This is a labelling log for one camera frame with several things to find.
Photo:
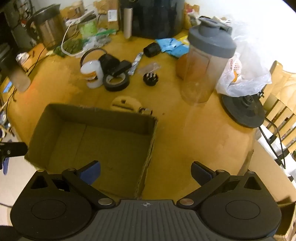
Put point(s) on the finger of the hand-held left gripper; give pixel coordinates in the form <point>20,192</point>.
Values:
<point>5,166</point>
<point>16,148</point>

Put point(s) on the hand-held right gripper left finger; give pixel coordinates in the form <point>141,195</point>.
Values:
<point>91,172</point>

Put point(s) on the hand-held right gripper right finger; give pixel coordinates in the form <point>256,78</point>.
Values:
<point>200,172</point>

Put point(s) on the cardboard box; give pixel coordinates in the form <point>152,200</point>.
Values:
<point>104,148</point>

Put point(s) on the black tape roll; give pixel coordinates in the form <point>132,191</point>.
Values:
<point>108,86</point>

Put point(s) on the marble pattern bar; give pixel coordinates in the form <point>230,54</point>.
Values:
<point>136,63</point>

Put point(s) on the frosted grey tube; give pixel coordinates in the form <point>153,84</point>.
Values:
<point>18,78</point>

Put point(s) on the black kettle base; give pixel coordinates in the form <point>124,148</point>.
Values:
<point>242,113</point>

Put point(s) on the round wooden disc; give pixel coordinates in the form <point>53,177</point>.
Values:
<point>124,102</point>

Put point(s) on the white charger plug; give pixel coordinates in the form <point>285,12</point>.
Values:
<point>22,58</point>

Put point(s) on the clear shaker bottle grey lid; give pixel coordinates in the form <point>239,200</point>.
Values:
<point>198,76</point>

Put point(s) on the white plastic cup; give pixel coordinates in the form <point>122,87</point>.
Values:
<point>92,74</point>

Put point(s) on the wooden chair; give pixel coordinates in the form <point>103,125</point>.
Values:
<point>281,111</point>

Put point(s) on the black round knob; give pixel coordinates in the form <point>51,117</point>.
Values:
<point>150,79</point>

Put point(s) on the orange fruit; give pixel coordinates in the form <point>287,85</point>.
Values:
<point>180,67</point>

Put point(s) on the red white mesh packet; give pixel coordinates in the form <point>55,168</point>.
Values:
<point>235,67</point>

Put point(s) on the black cylinder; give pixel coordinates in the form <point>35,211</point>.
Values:
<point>108,61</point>

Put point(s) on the white plastic bag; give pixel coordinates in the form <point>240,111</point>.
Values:
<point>252,69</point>

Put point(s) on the clear plastic packet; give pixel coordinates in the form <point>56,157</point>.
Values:
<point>150,67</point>

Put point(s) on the black curved band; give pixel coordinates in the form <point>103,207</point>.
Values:
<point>86,53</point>

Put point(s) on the bag of green tablets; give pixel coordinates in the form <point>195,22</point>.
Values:
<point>74,45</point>

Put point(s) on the steel electric kettle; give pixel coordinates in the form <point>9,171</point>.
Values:
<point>49,27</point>

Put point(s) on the bag of dark seeds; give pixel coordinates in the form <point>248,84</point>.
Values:
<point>99,41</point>

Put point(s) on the black tube adapter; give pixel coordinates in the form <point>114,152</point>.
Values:
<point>151,49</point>

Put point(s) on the blue patterned wipes packet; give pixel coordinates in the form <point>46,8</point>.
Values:
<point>166,44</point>

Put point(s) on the green zip bag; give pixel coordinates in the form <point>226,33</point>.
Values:
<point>106,32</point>

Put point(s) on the green label jar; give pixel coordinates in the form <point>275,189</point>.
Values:
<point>87,27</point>

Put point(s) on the tall brown carton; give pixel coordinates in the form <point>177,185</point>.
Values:
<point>113,26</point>

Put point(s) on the beige paper roll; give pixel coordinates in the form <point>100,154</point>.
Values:
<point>128,23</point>

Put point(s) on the brown paper bag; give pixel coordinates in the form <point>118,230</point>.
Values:
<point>192,14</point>

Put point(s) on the black air fryer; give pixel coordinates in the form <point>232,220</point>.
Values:
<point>157,18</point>

